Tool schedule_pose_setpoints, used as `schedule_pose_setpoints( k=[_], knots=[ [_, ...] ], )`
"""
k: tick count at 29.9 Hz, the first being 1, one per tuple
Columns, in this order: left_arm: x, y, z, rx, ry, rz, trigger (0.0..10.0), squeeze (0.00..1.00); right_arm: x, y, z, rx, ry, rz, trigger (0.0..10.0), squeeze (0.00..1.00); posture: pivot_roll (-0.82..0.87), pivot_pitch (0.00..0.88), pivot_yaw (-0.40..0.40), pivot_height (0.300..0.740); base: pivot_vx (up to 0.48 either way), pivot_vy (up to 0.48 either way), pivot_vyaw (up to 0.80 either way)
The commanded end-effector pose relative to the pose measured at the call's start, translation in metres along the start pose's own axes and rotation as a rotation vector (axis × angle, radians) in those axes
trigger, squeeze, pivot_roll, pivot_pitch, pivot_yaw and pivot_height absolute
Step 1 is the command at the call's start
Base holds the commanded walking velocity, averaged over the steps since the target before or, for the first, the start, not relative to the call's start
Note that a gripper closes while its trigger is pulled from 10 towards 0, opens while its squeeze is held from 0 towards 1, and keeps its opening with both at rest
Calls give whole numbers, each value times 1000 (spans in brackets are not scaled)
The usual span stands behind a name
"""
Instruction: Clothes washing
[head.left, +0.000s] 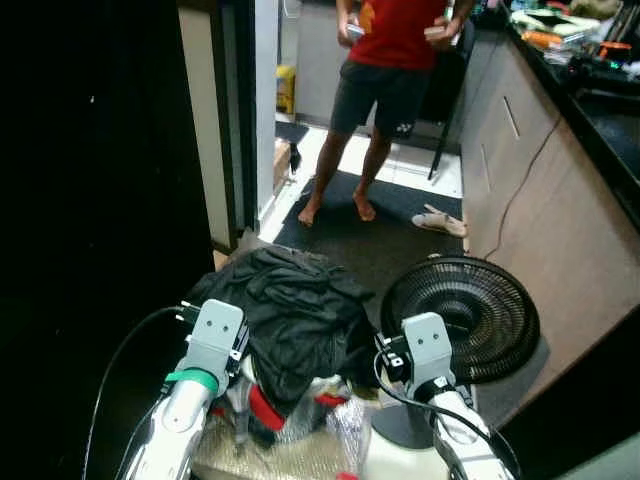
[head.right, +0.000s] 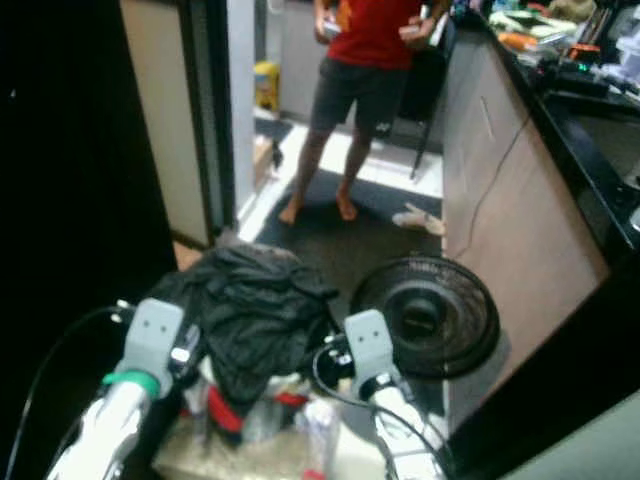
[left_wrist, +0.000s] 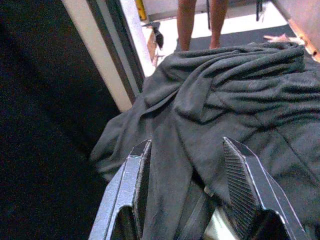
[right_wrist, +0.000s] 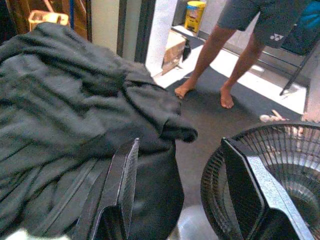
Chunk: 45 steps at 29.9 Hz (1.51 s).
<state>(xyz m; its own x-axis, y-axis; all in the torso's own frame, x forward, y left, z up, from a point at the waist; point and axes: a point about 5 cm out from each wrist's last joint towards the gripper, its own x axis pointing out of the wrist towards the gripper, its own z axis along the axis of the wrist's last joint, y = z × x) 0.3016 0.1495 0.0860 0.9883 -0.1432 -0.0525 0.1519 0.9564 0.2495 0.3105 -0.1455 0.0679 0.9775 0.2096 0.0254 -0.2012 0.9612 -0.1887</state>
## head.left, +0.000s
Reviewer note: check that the dark grey clothes pile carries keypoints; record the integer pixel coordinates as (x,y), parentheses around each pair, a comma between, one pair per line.
(290,315)

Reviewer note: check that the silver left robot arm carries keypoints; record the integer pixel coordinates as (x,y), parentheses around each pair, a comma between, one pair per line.
(178,420)

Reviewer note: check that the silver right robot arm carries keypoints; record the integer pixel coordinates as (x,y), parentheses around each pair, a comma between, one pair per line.
(462,430)

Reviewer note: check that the laundry basket with red trim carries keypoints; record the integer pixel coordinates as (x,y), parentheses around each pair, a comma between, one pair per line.
(268,408)

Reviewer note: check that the black round floor fan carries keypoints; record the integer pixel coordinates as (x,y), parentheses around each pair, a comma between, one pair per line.
(465,315)

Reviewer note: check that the clear plastic bag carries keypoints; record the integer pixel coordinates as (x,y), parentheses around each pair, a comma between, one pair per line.
(348,435)

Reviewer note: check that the dark floor mat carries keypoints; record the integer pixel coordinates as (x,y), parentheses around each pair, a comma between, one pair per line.
(380,235)

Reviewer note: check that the beige slippers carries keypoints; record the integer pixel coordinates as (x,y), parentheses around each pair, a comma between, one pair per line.
(442,222)

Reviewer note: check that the beige cabinet with black counter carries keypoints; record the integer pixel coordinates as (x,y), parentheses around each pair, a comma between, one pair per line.
(560,220)

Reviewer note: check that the beige door panel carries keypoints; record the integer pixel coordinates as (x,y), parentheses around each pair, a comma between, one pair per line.
(205,120)

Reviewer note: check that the yellow container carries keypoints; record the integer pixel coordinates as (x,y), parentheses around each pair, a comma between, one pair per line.
(286,90)

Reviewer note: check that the person in red shirt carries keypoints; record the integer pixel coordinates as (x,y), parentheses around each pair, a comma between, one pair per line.
(390,70)

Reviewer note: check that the orange item on counter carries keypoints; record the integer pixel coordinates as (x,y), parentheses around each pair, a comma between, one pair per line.
(542,40)

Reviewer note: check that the black device on counter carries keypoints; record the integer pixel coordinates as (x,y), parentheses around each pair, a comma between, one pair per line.
(600,72)

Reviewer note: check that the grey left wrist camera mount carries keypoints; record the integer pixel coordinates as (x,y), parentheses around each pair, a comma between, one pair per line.
(215,335)

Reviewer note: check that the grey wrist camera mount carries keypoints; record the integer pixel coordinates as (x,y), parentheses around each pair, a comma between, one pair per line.
(215,335)
(428,350)

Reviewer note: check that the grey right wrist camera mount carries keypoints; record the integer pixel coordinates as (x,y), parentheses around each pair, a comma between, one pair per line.
(428,350)

